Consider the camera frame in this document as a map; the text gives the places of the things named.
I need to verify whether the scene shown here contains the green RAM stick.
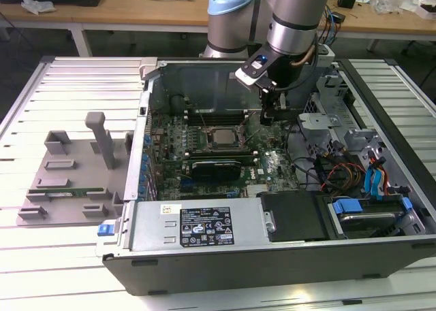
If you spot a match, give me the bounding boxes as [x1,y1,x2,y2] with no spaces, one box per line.
[29,186,105,198]

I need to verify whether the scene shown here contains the yellow black power wires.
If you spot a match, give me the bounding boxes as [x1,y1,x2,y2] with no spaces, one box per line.
[320,161,367,191]

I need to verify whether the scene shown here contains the orange wire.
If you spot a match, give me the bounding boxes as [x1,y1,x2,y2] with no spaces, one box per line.
[380,159,392,196]

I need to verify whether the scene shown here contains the black camera cable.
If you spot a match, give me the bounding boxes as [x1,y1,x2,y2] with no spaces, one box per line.
[272,31,323,94]

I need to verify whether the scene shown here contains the black power supply label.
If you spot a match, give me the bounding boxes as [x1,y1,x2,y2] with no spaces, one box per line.
[179,207,234,248]

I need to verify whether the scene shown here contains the silver drive cage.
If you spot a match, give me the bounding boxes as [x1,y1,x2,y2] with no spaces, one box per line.
[296,74,386,155]

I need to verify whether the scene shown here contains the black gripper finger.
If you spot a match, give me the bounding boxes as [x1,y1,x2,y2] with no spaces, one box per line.
[275,88,290,112]
[260,89,277,127]

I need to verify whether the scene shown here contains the wooden desk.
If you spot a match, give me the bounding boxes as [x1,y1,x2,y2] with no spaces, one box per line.
[318,0,436,53]
[0,0,211,57]

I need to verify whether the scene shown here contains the CPU socket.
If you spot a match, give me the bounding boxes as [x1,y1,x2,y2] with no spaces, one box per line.
[200,126,249,149]

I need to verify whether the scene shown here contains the silver power supply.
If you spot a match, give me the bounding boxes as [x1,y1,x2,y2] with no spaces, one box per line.
[117,199,277,252]

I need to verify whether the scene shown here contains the grey parts rack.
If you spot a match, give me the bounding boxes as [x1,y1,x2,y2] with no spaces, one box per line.
[16,111,136,229]

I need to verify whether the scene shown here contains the silver CPU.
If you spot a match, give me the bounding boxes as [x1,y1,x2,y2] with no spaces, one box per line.
[210,129,239,145]

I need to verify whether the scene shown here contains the crumpled clear plastic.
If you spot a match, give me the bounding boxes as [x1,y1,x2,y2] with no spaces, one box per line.
[20,0,56,16]

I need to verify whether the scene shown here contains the black graphics card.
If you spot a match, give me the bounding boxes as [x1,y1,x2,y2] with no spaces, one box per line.
[189,159,241,182]

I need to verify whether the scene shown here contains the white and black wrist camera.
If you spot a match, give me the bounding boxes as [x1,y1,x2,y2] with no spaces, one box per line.
[234,54,275,86]

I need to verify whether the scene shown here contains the small silver heatsink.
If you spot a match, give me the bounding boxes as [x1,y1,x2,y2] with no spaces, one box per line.
[247,184,270,198]

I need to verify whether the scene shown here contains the black and silver PC case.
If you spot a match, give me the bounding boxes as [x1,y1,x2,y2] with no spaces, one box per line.
[97,57,436,297]

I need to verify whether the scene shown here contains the clear plastic bags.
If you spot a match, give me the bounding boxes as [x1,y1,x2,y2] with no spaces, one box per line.
[373,0,418,16]

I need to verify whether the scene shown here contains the black plastic shroud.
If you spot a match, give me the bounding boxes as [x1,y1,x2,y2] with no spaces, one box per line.
[255,191,330,243]

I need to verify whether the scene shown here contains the green motherboard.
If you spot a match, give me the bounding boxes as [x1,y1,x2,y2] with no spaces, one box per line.
[148,108,302,201]

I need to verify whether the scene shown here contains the metal socket cover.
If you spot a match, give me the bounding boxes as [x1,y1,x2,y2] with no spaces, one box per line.
[238,122,260,148]

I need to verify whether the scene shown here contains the blue data wire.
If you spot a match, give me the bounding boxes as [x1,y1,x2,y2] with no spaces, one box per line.
[363,156,388,201]

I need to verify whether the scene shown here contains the grey case latch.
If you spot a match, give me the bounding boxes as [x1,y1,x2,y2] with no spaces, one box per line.
[138,56,161,84]

